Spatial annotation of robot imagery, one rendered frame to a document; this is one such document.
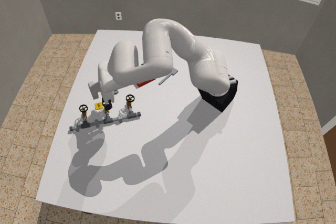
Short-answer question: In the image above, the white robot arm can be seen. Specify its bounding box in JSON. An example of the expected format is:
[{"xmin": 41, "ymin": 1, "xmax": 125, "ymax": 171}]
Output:
[{"xmin": 88, "ymin": 19, "xmax": 236, "ymax": 100}]

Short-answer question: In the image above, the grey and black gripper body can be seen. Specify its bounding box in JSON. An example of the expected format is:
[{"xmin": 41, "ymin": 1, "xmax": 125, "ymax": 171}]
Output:
[{"xmin": 100, "ymin": 91, "xmax": 114, "ymax": 105}]

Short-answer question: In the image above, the yellow tag on chain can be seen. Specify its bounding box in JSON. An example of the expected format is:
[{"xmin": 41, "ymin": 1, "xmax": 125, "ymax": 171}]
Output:
[{"xmin": 95, "ymin": 102, "xmax": 104, "ymax": 110}]

